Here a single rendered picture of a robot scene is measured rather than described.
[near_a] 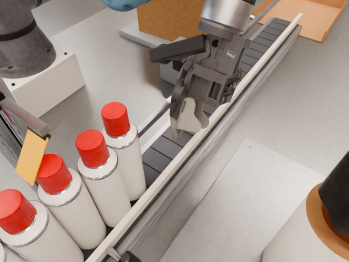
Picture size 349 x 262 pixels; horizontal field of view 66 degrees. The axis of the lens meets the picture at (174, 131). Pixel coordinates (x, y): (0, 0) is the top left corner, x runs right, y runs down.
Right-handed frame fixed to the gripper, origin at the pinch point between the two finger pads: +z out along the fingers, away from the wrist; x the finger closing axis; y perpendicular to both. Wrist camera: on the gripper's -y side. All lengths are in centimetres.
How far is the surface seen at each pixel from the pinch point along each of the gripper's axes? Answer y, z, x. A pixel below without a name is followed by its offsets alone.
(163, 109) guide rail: -3.5, -3.0, -0.3
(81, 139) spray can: -0.4, -4.3, -23.0
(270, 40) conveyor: 0, -21, 47
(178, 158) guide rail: 3.7, 3.5, -2.3
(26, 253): 1.1, 7.6, -29.7
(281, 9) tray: -7, -33, 77
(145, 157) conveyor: -3.3, 7.3, -2.0
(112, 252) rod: 5.1, 13.3, -18.7
